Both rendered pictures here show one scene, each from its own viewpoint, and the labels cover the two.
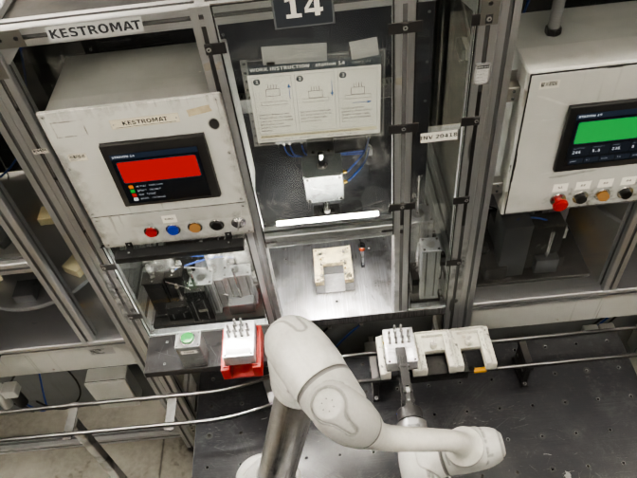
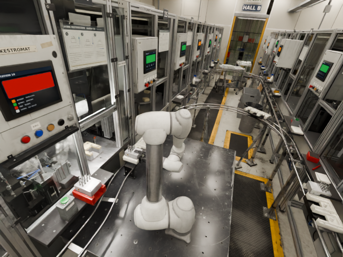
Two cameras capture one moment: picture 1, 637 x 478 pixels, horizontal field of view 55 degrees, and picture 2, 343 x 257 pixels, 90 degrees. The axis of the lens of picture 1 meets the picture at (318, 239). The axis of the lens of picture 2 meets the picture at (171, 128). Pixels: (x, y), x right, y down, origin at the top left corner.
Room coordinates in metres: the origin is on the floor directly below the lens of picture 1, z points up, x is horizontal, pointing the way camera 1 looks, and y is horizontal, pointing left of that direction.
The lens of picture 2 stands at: (0.40, 0.85, 1.90)
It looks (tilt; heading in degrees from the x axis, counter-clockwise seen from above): 31 degrees down; 286
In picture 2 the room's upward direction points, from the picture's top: 5 degrees clockwise
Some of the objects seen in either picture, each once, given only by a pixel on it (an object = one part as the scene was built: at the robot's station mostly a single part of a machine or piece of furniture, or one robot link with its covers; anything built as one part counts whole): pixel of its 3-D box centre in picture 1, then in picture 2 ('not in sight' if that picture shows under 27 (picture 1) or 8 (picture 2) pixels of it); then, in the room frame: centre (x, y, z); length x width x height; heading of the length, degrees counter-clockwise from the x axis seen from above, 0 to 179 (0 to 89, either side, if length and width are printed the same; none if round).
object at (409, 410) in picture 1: (409, 407); not in sight; (0.83, -0.20, 0.90); 0.09 x 0.07 x 0.08; 177
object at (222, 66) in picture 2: not in sight; (228, 78); (0.27, -5.62, 0.48); 0.88 x 0.56 x 0.96; 16
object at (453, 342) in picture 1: (434, 356); (140, 151); (1.03, -0.32, 0.84); 0.36 x 0.14 x 0.10; 88
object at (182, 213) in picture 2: not in sight; (181, 212); (0.48, 0.15, 0.85); 0.18 x 0.16 x 0.22; 26
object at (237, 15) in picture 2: not in sight; (242, 48); (-0.04, -8.29, 1.31); 1.36 x 0.10 x 2.62; 178
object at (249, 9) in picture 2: not in sight; (251, 7); (0.02, -8.24, 2.81); 0.75 x 0.04 x 0.25; 178
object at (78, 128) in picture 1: (161, 150); (7, 91); (1.30, 0.38, 1.60); 0.42 x 0.29 x 0.46; 88
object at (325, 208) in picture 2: not in sight; (319, 207); (-0.47, -0.26, 0.84); 0.37 x 0.14 x 0.10; 88
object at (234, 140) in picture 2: not in sight; (238, 145); (-0.14, -2.19, 0.01); 1.00 x 0.55 x 0.01; 88
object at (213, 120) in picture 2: not in sight; (216, 98); (0.52, -4.68, 0.01); 5.85 x 0.59 x 0.01; 88
